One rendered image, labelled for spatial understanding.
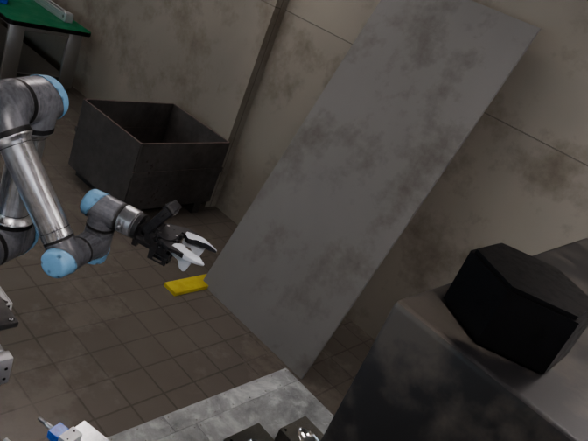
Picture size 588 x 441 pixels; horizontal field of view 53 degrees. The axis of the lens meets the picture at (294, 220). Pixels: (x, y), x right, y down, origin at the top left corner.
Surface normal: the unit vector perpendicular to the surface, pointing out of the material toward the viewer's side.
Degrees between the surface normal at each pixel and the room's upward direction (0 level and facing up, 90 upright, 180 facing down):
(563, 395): 0
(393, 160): 72
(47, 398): 0
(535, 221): 90
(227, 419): 0
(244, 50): 90
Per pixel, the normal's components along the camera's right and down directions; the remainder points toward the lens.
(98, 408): 0.36, -0.85
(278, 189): -0.50, -0.18
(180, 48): -0.64, 0.08
